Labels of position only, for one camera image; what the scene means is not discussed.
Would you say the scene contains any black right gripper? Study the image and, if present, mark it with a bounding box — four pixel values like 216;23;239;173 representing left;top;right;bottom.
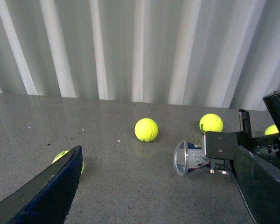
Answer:
247;90;280;169

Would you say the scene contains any clear Wilson tennis ball can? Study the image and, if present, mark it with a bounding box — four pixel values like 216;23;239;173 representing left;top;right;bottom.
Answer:
174;140;210;176

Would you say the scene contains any tennis ball behind left finger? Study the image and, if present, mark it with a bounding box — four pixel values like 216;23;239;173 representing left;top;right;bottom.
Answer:
52;150;85;175

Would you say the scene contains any tennis ball centre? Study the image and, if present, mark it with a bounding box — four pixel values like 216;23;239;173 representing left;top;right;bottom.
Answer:
134;118;159;142

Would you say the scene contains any tennis ball far left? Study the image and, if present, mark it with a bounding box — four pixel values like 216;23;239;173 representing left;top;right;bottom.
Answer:
199;113;224;133

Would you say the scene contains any white pleated curtain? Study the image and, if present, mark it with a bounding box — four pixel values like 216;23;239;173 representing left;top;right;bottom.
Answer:
0;0;280;110

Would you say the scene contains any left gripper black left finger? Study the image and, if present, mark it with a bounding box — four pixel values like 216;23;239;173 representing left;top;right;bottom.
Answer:
0;146;83;224

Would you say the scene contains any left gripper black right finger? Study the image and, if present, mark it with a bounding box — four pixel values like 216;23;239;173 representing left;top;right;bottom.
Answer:
234;146;280;224

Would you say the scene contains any Wilson 3 tennis ball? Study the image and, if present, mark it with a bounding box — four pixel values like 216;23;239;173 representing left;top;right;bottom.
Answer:
264;125;279;136

